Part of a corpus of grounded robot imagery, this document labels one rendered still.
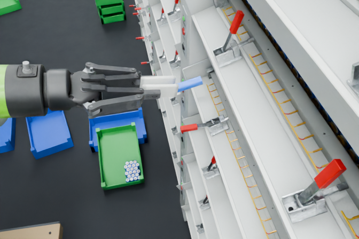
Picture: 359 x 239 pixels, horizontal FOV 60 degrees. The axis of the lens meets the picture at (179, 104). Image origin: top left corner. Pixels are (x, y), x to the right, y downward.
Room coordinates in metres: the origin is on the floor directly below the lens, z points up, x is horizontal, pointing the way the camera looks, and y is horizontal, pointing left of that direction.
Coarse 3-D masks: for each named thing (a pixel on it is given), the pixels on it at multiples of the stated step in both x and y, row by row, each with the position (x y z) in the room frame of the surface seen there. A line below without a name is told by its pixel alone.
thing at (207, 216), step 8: (184, 160) 0.56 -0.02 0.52; (192, 160) 0.56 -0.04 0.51; (192, 168) 0.54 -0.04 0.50; (192, 176) 0.51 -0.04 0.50; (200, 176) 0.51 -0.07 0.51; (192, 184) 0.48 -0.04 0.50; (200, 184) 0.48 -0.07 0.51; (200, 192) 0.45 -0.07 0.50; (200, 200) 0.42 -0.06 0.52; (200, 208) 0.40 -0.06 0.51; (208, 208) 0.40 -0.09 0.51; (208, 216) 0.38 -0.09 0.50; (208, 224) 0.35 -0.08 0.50; (208, 232) 0.33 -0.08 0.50; (216, 232) 0.33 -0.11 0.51
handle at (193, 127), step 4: (192, 124) 0.40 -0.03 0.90; (196, 124) 0.40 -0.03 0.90; (200, 124) 0.41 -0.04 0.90; (204, 124) 0.41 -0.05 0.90; (208, 124) 0.41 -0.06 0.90; (212, 124) 0.41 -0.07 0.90; (180, 128) 0.40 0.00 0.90; (184, 128) 0.39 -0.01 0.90; (188, 128) 0.39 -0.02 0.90; (192, 128) 0.39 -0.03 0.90; (196, 128) 0.39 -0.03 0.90
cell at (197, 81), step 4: (200, 76) 0.46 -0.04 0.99; (188, 80) 0.45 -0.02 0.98; (192, 80) 0.45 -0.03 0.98; (196, 80) 0.45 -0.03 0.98; (200, 80) 0.45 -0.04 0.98; (180, 84) 0.45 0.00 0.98; (184, 84) 0.45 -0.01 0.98; (188, 84) 0.44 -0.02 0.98; (192, 84) 0.45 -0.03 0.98; (196, 84) 0.45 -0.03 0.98; (200, 84) 0.45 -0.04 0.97; (180, 88) 0.44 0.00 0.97; (184, 88) 0.44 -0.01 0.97; (188, 88) 0.44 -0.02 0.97
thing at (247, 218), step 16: (208, 64) 0.57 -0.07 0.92; (208, 80) 0.55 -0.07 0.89; (208, 96) 0.50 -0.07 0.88; (208, 112) 0.46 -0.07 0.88; (224, 144) 0.37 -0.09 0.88; (224, 160) 0.33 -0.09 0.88; (240, 160) 0.33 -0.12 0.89; (224, 176) 0.30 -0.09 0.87; (240, 176) 0.29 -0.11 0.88; (240, 192) 0.26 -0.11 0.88; (240, 208) 0.23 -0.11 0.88; (240, 224) 0.21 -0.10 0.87; (256, 224) 0.20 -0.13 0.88
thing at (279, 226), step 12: (216, 84) 0.51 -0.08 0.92; (216, 96) 0.49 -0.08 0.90; (216, 108) 0.45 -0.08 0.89; (228, 108) 0.43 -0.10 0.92; (240, 132) 0.37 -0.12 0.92; (240, 144) 0.34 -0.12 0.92; (252, 156) 0.31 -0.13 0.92; (240, 168) 0.30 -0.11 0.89; (252, 168) 0.29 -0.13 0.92; (264, 192) 0.24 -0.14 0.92; (276, 216) 0.20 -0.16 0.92; (264, 228) 0.19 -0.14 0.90; (276, 228) 0.18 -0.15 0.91
